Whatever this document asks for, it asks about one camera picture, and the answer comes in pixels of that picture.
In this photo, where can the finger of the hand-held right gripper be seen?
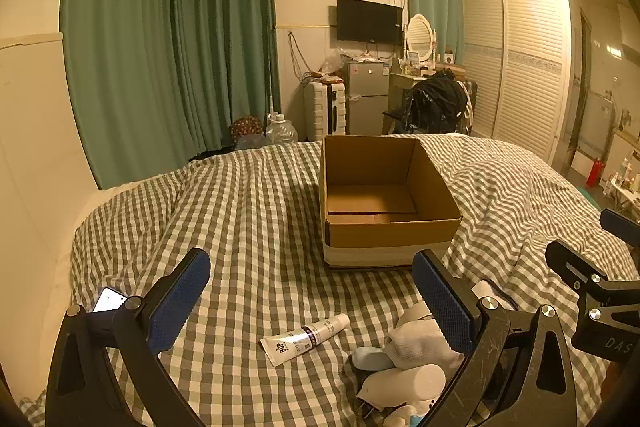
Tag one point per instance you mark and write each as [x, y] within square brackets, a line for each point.
[570, 262]
[617, 222]

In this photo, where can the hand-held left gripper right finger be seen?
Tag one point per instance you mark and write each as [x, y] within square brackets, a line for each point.
[445, 307]

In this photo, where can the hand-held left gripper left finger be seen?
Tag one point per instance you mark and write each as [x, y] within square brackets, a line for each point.
[180, 302]

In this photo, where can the smartphone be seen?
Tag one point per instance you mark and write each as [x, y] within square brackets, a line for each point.
[107, 301]

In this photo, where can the light blue small case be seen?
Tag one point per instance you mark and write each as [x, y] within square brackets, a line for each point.
[372, 358]

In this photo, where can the cardboard box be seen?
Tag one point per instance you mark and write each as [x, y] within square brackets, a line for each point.
[390, 232]

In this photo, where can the small white bottle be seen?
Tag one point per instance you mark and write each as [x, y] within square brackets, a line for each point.
[405, 417]

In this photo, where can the white charger plug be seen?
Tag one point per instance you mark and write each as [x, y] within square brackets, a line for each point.
[367, 407]

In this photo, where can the white cream tube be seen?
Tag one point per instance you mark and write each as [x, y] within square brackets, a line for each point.
[305, 338]

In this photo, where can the white rack with bottles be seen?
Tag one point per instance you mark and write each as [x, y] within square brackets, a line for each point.
[622, 184]

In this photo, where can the green oval pad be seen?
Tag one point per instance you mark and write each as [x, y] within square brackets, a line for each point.
[589, 194]

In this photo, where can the red fire extinguisher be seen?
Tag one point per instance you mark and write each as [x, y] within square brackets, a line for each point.
[595, 173]

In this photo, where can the grey white checked blanket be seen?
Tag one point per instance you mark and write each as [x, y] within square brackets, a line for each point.
[250, 217]

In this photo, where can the white louvred wardrobe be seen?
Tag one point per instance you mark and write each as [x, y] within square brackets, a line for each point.
[525, 67]

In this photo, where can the patterned bag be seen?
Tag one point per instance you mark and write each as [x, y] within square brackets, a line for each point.
[246, 127]

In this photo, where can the clear water jug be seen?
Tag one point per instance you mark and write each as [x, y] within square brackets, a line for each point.
[280, 132]

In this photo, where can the black backpack on chair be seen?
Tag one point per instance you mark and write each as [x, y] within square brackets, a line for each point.
[435, 104]

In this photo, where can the silver small fridge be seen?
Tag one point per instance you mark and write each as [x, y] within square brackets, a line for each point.
[367, 102]

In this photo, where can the dressing table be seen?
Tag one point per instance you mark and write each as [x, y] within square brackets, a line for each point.
[400, 82]

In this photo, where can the white suitcase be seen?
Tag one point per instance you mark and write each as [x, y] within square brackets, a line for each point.
[324, 112]

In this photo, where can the clear plastic bag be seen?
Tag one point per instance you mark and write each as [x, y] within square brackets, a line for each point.
[335, 61]

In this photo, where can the white oval mirror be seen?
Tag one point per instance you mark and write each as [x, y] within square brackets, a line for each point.
[419, 36]

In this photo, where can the black wall television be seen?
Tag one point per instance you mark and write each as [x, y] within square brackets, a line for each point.
[369, 21]

